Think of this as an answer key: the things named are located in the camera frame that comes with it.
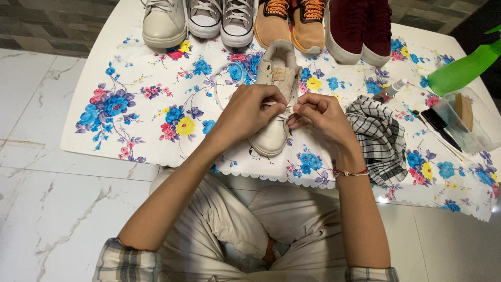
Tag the person's left hand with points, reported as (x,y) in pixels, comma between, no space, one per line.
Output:
(244,113)

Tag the person's right hand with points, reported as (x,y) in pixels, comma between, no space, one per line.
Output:
(328,125)

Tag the white shoelace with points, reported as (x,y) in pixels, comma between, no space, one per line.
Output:
(274,104)

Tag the beige leather sneaker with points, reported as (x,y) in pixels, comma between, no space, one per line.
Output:
(164,27)
(271,143)

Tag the black and white checkered cloth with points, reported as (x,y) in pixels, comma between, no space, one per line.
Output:
(377,137)

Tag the small white bottle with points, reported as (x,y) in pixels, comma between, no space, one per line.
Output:
(395,87)

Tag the grey canvas sneaker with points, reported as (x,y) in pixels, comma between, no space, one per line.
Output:
(204,24)
(237,33)

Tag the tan sneaker with orange laces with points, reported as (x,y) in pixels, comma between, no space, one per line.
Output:
(307,33)
(271,29)

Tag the maroon sneaker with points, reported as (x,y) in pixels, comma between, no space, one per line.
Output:
(344,31)
(377,35)

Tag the black shoe brush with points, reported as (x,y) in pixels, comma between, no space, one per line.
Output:
(436,121)

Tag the floral tablecloth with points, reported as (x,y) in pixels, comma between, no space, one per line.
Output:
(137,129)

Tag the beige trousers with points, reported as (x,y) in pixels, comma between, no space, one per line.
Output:
(203,219)

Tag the wooden brush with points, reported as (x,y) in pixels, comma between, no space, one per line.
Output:
(464,111)

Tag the green spray bottle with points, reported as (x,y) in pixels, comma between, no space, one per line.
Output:
(462,70)

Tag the clear plastic container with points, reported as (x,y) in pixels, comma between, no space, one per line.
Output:
(485,125)

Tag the plaid shirt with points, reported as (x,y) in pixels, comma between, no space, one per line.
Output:
(125,262)

